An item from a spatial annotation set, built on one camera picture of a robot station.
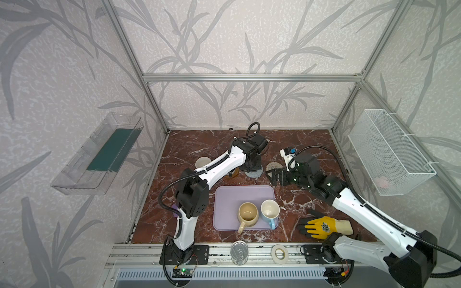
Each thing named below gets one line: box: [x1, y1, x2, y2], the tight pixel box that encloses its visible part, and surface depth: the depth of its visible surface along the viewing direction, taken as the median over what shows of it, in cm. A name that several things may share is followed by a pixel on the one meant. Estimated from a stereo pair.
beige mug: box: [237, 201, 259, 234], surface depth 79 cm
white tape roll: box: [270, 243, 289, 265], surface depth 75 cm
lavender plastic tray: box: [212, 185, 277, 231], surface depth 91 cm
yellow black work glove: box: [296, 208, 354, 240], surface depth 80 cm
